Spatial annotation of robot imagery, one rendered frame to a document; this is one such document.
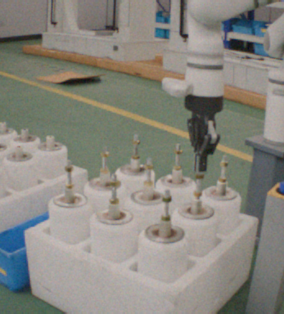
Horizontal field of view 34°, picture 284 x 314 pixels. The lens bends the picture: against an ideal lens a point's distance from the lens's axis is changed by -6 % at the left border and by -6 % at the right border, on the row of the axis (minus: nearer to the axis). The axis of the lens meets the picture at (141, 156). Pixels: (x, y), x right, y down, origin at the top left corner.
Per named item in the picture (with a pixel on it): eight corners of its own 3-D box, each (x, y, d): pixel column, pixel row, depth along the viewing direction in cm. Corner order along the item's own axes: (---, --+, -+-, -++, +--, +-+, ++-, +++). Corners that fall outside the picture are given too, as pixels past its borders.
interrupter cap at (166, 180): (171, 174, 119) (171, 172, 119) (198, 181, 115) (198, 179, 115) (153, 183, 113) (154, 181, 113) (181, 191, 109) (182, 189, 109)
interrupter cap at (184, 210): (176, 205, 102) (176, 202, 102) (211, 205, 102) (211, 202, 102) (179, 221, 95) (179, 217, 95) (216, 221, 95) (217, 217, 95)
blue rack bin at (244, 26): (251, 33, 680) (252, 20, 673) (272, 36, 653) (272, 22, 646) (231, 32, 650) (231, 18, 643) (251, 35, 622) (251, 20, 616)
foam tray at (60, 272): (126, 238, 139) (128, 180, 133) (248, 278, 118) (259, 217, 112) (31, 294, 108) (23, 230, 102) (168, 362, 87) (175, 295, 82)
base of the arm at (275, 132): (274, 134, 137) (279, 78, 132) (299, 142, 131) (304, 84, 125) (256, 139, 132) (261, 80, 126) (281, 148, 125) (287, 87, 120)
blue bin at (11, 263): (67, 240, 135) (65, 203, 131) (96, 253, 129) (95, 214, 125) (-12, 279, 112) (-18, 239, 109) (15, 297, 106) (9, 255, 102)
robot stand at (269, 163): (261, 220, 151) (272, 131, 141) (295, 235, 140) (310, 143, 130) (232, 233, 142) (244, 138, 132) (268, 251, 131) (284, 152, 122)
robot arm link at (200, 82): (160, 87, 93) (160, 57, 91) (214, 87, 96) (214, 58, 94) (173, 98, 85) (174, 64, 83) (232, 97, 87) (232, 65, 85)
